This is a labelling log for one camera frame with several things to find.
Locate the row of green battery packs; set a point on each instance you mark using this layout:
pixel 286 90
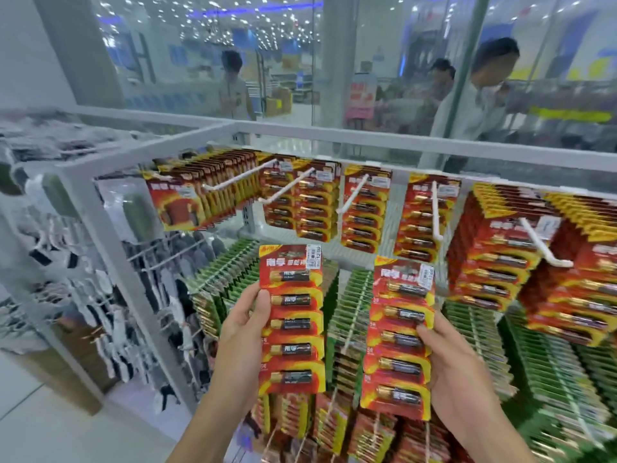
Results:
pixel 349 323
pixel 559 380
pixel 221 279
pixel 477 342

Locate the person's left forearm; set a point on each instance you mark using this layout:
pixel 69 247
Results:
pixel 209 429

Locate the red battery card orange corner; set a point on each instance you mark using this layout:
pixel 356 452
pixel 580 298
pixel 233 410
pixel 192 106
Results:
pixel 400 342

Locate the row of red battery packs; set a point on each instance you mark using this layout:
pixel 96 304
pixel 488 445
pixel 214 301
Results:
pixel 487 255
pixel 578 294
pixel 365 221
pixel 419 221
pixel 193 197
pixel 315 207
pixel 278 209

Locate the person's left thumb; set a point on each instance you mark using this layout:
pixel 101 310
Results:
pixel 260 307

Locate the person's left hand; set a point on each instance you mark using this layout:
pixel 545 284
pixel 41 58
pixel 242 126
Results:
pixel 238 351

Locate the person's right thumb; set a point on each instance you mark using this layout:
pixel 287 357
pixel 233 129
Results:
pixel 433 338

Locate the white peg hook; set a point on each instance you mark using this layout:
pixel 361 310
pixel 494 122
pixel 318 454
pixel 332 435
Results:
pixel 540 241
pixel 435 212
pixel 287 185
pixel 241 174
pixel 353 193

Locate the rack of hanging socks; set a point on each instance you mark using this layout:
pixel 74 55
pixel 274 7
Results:
pixel 72 265

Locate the person's right forearm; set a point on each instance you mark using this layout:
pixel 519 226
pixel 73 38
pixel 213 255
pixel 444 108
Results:
pixel 491 441

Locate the pink standing sign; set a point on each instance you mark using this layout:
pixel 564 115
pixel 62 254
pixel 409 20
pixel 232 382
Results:
pixel 360 97

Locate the person's right hand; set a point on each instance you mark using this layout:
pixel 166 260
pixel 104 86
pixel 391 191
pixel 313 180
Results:
pixel 458 385

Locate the row of red-yellow battery packs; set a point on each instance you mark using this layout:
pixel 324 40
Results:
pixel 284 414
pixel 424 446
pixel 371 438
pixel 331 421

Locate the white metal display rack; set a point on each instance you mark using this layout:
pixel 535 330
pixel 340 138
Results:
pixel 111 245

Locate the red battery card plain corner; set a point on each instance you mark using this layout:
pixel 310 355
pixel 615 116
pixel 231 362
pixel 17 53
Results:
pixel 291 323

